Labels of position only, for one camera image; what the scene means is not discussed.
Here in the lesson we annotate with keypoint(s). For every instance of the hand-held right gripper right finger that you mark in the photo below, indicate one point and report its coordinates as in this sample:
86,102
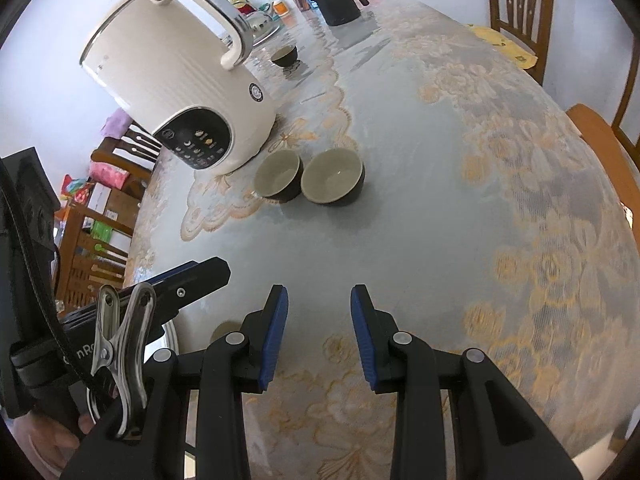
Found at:
362,330

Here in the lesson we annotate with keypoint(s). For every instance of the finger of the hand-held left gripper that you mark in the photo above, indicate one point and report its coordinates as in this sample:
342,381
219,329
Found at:
200,280
165,272

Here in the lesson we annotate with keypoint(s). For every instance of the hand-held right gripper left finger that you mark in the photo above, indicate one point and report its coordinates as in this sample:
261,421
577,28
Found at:
275,330

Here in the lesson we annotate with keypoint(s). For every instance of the white plate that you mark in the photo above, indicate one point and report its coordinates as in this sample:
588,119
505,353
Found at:
172,337

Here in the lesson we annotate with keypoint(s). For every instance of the dark bowl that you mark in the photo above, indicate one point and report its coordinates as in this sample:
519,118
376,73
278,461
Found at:
284,56
330,175
277,175

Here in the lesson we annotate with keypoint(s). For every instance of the person's left hand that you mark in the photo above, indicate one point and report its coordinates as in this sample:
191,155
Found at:
45,445

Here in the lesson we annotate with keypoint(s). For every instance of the metal spring clip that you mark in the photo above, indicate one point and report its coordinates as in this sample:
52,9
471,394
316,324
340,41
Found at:
135,320

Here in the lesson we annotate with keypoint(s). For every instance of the wooden shelf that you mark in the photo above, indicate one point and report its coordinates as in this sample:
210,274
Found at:
90,260

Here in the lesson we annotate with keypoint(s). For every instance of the pink package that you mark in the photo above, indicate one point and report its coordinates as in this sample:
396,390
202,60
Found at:
109,174

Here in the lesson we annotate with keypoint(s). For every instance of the wooden chair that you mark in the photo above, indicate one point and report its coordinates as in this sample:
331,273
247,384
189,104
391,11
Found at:
600,135
522,0
130,152

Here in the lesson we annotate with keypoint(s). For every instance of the purple cloth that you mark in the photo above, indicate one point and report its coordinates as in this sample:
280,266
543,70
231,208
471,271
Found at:
116,122

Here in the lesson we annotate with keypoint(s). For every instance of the lace patterned tablecloth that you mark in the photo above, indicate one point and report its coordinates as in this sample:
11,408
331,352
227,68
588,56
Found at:
425,185

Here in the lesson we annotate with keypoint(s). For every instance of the cream soy milk maker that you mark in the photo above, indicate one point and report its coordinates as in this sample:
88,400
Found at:
165,75

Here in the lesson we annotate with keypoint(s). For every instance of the black pitcher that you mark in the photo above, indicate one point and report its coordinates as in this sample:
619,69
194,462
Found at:
337,5

